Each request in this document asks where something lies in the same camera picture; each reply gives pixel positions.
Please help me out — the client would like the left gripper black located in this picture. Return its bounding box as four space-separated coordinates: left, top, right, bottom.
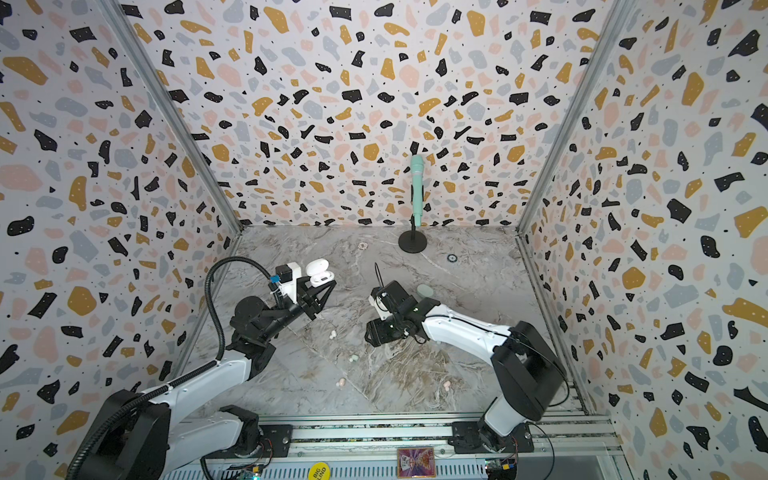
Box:
262 273 336 345

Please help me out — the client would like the pink white earbud case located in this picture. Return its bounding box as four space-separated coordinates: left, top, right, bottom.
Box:
306 258 335 287

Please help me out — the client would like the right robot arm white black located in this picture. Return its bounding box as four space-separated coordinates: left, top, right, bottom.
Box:
365 281 567 453

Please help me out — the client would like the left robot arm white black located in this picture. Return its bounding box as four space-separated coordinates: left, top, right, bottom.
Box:
66 277 336 479

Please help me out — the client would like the mint green earbud case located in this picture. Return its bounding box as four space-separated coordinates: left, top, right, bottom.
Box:
417 284 434 298

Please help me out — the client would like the black microphone stand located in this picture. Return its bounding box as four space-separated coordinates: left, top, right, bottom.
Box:
398 200 428 254

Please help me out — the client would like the pink square tag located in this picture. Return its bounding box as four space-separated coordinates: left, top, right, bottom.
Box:
396 447 437 479

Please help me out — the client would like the yellow round sticker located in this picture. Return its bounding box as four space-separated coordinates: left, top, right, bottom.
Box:
307 462 331 480

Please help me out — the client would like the mint green microphone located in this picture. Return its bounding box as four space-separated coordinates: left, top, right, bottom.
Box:
410 155 424 227

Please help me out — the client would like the black corrugated cable hose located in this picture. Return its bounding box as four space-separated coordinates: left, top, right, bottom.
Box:
65 256 277 480

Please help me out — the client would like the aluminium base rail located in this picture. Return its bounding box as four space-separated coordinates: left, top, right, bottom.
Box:
162 410 633 479

